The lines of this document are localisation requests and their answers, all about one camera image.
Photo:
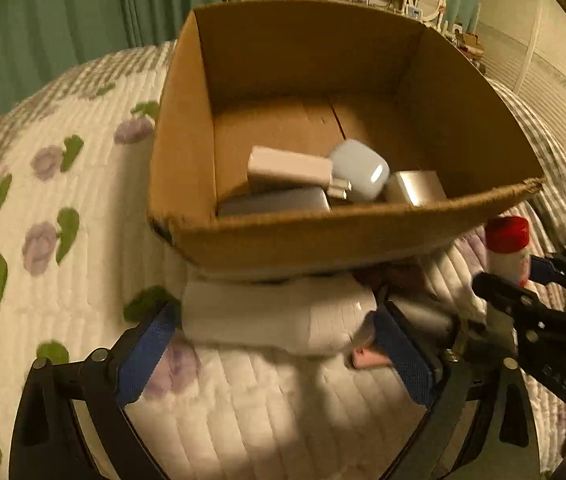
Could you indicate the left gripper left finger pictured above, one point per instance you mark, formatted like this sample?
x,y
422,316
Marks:
x,y
47,441

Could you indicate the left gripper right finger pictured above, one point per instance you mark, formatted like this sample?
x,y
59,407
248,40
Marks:
x,y
478,422

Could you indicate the white bottle red cap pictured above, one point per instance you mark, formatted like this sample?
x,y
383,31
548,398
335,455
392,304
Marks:
x,y
507,240

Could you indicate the white cylindrical device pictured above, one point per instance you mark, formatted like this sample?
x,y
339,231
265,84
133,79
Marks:
x,y
320,316

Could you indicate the silver metallic box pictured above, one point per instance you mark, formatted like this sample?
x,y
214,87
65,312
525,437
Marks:
x,y
414,187

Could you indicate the white floral quilt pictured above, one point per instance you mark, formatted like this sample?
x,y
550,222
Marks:
x,y
247,414

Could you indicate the light blue earbuds case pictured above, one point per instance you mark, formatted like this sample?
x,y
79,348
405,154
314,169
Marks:
x,y
362,167

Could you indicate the grey flat power bank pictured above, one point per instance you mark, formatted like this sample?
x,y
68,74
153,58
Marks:
x,y
310,198

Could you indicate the white louvered wardrobe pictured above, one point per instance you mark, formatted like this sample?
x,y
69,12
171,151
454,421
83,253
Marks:
x,y
525,50

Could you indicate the white charger adapter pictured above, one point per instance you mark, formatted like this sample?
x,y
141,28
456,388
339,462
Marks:
x,y
271,169

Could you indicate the brown cardboard box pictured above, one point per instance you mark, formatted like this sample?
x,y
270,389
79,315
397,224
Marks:
x,y
306,76

